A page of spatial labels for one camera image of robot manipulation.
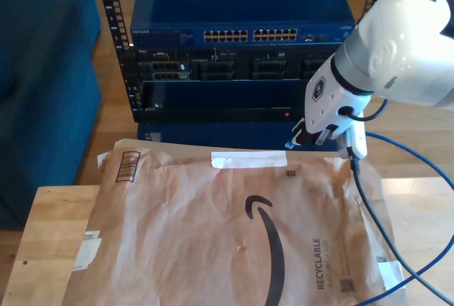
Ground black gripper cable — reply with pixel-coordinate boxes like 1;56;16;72
336;97;390;122

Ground blue flat chassis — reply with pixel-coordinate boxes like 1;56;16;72
137;121;355;151

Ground black rack frame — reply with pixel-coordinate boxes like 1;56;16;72
92;0;393;124

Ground black rack power strip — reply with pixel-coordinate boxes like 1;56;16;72
136;106;306;123

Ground blue network cable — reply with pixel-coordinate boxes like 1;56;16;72
284;131;454;306

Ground brown paper mailer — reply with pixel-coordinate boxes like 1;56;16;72
69;138;412;306

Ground black rack server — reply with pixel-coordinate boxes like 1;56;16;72
120;47;341;82

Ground blue network switch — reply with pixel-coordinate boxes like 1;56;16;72
129;0;357;50

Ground black camera cable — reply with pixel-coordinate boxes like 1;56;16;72
349;146;454;303

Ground blue sofa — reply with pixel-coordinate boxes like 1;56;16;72
0;0;104;231

